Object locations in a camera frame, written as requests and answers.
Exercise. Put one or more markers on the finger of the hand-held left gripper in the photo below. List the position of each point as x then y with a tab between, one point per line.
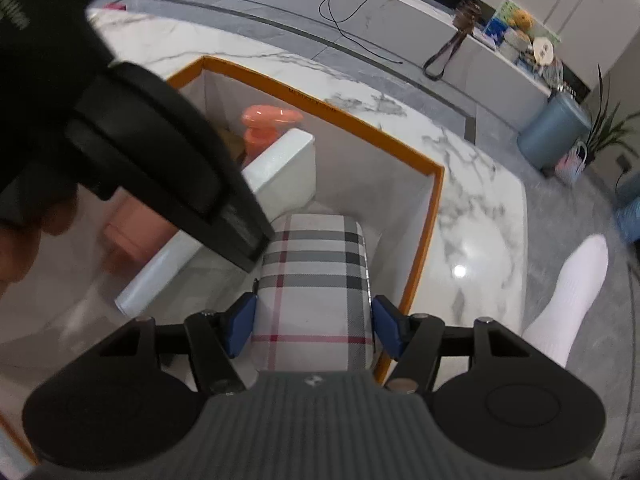
170	150

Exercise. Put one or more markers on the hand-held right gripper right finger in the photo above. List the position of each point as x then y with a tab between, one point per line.
387	327

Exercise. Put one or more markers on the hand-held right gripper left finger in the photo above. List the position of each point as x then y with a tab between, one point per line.
242	327

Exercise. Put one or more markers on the plaid case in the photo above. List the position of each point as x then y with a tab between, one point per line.
310	285

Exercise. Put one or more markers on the pink cylinder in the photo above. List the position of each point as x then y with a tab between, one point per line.
265	135

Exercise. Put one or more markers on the long white box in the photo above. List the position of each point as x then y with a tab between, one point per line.
285	160

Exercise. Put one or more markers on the orange cardboard box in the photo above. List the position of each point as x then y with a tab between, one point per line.
380	200

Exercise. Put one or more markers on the person's left hand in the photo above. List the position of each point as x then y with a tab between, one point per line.
20	250

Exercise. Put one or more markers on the person's white socked foot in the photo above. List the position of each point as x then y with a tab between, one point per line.
570	295

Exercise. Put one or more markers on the pink woven basket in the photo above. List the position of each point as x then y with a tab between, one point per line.
571	165

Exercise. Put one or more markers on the grey trash can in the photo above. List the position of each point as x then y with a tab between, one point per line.
552	132

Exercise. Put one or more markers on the marble television console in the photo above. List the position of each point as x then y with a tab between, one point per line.
400	25

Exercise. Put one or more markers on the blue plastic bag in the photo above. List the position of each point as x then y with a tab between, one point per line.
629	225

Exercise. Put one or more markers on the tall green floor plant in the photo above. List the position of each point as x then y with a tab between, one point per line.
607	130

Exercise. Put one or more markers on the patterned plate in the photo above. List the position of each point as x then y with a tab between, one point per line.
553	71

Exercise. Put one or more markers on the grey stone pots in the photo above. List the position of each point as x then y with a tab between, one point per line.
514	44

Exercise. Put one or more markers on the teddy bear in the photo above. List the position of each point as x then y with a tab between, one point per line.
521	20

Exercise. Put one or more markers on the brown camera bag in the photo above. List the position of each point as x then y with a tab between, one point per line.
465	17

